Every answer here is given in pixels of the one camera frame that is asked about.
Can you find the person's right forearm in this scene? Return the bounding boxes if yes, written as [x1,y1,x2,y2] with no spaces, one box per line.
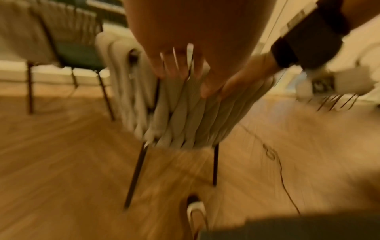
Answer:
[341,0,380,32]

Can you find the white shoe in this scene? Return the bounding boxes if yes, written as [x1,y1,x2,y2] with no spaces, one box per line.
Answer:
[186,201,209,238]

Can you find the white woven strap chair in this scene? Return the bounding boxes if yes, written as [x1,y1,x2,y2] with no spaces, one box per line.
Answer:
[94,30,277,210]

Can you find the person's right hand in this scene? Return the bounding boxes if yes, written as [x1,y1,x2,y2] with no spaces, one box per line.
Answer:
[221,53,277,99]

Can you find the black cable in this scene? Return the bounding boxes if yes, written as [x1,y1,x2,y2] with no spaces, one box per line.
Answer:
[237,123,302,216]

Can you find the black wrist strap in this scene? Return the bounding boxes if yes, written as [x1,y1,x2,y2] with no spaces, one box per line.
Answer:
[270,0,352,71]

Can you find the woven chair with green cushion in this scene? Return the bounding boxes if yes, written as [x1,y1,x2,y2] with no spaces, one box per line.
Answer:
[0,0,117,122]

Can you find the white wire-leg chair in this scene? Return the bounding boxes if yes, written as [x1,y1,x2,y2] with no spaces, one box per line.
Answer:
[294,44,380,112]

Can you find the person's left hand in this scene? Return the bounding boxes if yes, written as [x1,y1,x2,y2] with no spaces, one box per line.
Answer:
[122,0,276,98]

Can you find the person's dark trouser leg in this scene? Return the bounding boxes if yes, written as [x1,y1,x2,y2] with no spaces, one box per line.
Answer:
[197,210,380,240]

